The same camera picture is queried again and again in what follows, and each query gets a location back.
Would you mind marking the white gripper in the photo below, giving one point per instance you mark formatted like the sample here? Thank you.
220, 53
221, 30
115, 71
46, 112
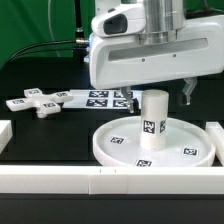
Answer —
121, 61

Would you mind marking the white round table top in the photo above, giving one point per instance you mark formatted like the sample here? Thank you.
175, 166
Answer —
117, 143

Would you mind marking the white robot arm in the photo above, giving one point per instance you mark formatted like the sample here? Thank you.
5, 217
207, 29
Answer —
148, 41

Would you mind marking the white right fence block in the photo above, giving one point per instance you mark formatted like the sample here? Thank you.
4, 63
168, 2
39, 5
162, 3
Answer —
216, 133

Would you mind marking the white fence block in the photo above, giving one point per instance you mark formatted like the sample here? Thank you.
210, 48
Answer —
5, 133
216, 133

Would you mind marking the white marker sheet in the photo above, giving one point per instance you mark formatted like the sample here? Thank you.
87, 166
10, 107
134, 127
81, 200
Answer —
96, 99

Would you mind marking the black vertical pole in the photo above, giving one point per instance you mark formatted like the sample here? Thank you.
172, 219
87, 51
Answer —
78, 19

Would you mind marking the white cross-shaped table base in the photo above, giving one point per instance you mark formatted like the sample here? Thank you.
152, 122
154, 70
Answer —
44, 104

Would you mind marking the white left fence block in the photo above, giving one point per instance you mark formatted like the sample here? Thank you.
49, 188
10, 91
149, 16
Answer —
5, 133

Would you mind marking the white front fence rail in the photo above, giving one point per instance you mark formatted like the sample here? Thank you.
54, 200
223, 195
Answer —
92, 180

